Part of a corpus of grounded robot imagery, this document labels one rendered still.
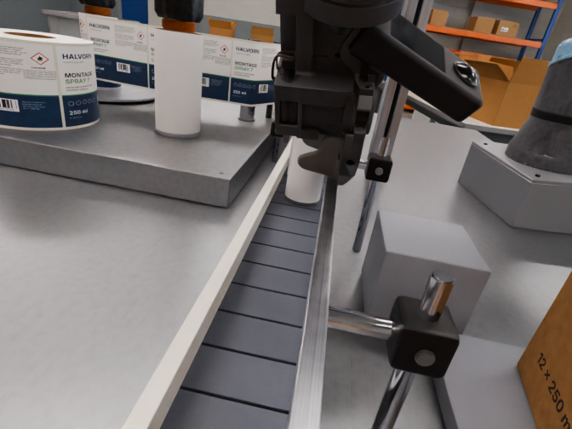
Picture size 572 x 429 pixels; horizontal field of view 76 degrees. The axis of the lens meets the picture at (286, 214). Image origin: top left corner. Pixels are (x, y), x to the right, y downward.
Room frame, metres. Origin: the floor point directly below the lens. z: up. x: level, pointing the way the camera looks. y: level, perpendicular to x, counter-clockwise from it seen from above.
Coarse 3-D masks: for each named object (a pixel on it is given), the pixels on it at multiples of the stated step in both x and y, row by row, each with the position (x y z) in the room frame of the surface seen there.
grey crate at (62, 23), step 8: (48, 16) 2.32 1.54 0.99; (56, 16) 2.33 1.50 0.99; (64, 16) 2.31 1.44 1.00; (72, 16) 2.32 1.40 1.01; (48, 24) 2.33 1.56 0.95; (56, 24) 2.33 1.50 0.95; (64, 24) 2.34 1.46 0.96; (72, 24) 2.34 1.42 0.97; (56, 32) 2.33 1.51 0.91; (64, 32) 2.34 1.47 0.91; (72, 32) 2.34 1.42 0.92
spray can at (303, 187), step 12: (300, 144) 0.47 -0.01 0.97; (300, 168) 0.47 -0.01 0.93; (288, 180) 0.48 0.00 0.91; (300, 180) 0.46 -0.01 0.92; (312, 180) 0.47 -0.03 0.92; (288, 192) 0.47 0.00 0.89; (300, 192) 0.46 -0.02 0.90; (312, 192) 0.47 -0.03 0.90; (300, 204) 0.46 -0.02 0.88; (312, 204) 0.47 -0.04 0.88
